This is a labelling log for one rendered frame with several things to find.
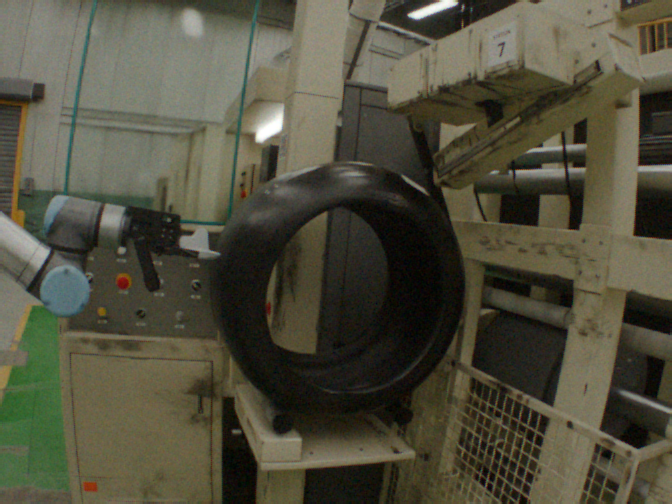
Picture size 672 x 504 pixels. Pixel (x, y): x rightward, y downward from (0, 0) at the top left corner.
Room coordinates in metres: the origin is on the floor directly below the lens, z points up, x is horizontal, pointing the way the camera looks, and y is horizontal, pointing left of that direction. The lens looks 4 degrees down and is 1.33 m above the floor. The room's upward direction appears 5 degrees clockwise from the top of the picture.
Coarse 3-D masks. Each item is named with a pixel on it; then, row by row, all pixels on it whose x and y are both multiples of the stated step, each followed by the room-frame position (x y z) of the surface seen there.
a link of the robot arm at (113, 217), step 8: (104, 208) 0.91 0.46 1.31; (112, 208) 0.92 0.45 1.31; (120, 208) 0.93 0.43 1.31; (104, 216) 0.90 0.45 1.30; (112, 216) 0.90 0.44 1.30; (120, 216) 0.91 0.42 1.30; (104, 224) 0.89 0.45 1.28; (112, 224) 0.90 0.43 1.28; (120, 224) 0.91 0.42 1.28; (104, 232) 0.89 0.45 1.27; (112, 232) 0.90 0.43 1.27; (120, 232) 0.92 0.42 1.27; (104, 240) 0.90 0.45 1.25; (112, 240) 0.90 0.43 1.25; (120, 240) 0.92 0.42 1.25; (104, 248) 0.92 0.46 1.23; (112, 248) 0.92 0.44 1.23
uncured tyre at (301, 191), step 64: (256, 192) 1.10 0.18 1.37; (320, 192) 0.97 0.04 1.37; (384, 192) 1.01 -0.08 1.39; (256, 256) 0.93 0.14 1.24; (448, 256) 1.07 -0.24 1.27; (256, 320) 0.93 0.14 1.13; (384, 320) 1.31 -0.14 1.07; (448, 320) 1.07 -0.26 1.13; (256, 384) 0.97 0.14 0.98; (320, 384) 1.22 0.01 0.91; (384, 384) 1.03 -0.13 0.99
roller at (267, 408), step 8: (256, 392) 1.12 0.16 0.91; (264, 400) 1.06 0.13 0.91; (264, 408) 1.04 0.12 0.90; (272, 408) 1.00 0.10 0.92; (280, 408) 1.00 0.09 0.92; (272, 416) 0.98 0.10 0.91; (280, 416) 0.96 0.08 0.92; (288, 416) 0.97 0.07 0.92; (272, 424) 0.96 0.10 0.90; (280, 424) 0.96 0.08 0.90; (288, 424) 0.97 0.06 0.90; (280, 432) 0.96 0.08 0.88
